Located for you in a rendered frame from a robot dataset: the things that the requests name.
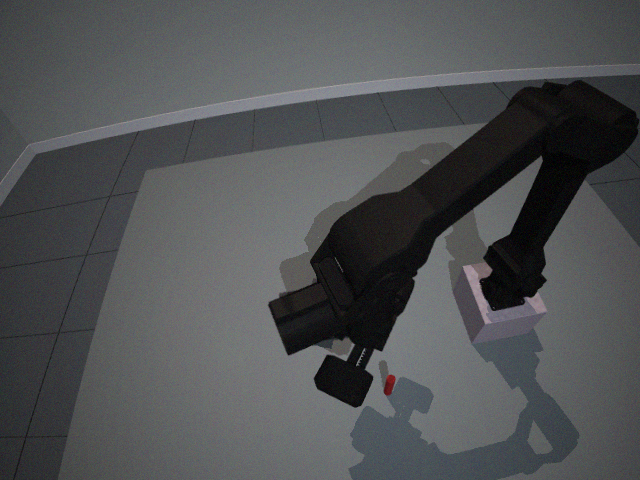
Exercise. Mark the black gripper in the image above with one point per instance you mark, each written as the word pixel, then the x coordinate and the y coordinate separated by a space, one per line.
pixel 343 379

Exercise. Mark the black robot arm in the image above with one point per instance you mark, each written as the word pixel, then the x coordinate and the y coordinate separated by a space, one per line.
pixel 380 243

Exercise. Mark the red peg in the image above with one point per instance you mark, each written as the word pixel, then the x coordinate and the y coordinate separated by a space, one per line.
pixel 389 384

